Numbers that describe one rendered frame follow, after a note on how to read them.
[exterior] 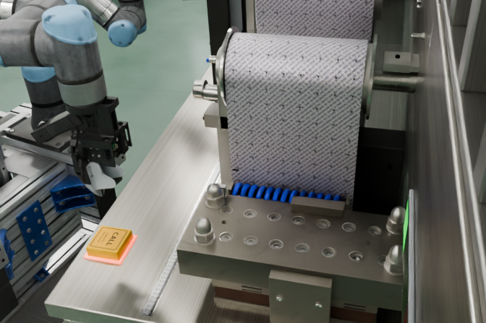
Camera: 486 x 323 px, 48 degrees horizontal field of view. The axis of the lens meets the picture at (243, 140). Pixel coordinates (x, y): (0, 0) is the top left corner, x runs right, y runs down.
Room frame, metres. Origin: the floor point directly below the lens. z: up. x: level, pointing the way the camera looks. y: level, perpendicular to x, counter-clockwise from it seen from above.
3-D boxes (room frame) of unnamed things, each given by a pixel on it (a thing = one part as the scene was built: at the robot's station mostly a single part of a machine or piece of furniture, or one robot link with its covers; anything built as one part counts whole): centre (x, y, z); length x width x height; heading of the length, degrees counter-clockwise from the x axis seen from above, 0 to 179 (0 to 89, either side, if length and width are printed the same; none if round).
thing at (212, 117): (0.96, 0.04, 1.05); 0.06 x 0.05 x 0.31; 74
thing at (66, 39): (0.82, 0.27, 1.35); 0.09 x 0.08 x 0.11; 80
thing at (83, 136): (0.82, 0.26, 1.19); 0.09 x 0.08 x 0.12; 74
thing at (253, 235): (0.69, -0.09, 1.00); 0.40 x 0.16 x 0.06; 74
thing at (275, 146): (0.82, -0.09, 1.12); 0.23 x 0.01 x 0.18; 74
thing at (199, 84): (0.97, 0.08, 1.18); 0.04 x 0.02 x 0.04; 164
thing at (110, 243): (0.82, 0.28, 0.91); 0.07 x 0.07 x 0.02; 74
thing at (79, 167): (0.80, 0.29, 1.13); 0.05 x 0.02 x 0.09; 164
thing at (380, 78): (0.83, -0.27, 1.25); 0.07 x 0.04 x 0.04; 74
